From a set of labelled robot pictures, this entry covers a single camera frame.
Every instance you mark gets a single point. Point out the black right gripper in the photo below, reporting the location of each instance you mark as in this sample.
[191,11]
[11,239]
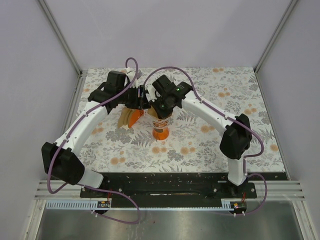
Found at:
[163,115]

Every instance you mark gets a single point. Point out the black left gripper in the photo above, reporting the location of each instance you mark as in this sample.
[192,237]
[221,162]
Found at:
[141,102]

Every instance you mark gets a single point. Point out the brown paper coffee filter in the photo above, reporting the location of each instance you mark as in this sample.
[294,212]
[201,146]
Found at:
[152,112]

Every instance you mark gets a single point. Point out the clear glass dripper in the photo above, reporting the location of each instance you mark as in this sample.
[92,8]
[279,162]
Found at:
[161,123]

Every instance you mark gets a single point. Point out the orange coffee filter box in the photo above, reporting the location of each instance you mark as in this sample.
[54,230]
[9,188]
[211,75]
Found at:
[129,117]

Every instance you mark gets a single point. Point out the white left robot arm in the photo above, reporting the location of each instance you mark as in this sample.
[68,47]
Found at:
[61,158]

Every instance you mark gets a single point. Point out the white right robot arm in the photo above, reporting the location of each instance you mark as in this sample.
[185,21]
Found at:
[235,131]

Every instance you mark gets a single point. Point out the orange glass carafe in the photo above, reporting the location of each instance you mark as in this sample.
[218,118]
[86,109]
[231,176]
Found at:
[160,133]

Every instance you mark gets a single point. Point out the floral patterned tablecloth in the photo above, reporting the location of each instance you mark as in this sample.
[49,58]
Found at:
[192,144]

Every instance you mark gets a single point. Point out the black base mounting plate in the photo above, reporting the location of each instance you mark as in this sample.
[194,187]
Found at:
[179,185]

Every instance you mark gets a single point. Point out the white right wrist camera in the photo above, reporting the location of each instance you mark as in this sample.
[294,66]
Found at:
[150,93]

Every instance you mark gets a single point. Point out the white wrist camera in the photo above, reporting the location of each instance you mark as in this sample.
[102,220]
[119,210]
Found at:
[150,93]
[130,74]

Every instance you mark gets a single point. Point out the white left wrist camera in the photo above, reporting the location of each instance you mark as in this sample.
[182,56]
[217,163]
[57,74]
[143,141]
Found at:
[130,74]

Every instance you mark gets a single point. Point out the light blue cable duct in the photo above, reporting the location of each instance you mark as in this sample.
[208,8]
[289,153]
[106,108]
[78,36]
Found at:
[146,204]

